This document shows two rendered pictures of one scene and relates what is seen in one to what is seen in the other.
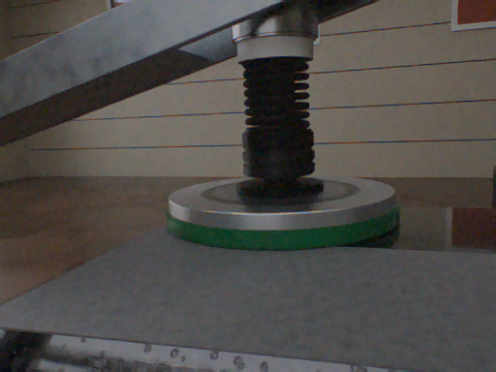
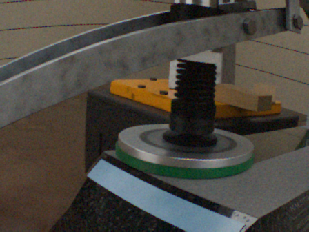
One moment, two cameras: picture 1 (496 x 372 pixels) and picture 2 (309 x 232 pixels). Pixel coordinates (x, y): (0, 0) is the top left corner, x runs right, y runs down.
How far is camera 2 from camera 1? 0.60 m
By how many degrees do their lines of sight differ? 56
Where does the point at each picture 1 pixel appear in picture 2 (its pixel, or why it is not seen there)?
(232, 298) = (281, 184)
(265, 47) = (213, 58)
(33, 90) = (92, 79)
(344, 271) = (276, 170)
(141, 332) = (291, 196)
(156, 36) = (182, 47)
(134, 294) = (261, 195)
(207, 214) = (220, 161)
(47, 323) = (272, 206)
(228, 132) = not seen: outside the picture
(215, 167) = not seen: outside the picture
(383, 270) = (281, 166)
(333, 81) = not seen: outside the picture
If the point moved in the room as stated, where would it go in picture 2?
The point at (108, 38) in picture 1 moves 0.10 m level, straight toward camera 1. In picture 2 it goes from (154, 44) to (234, 56)
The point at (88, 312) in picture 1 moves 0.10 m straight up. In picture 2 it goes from (270, 201) to (285, 126)
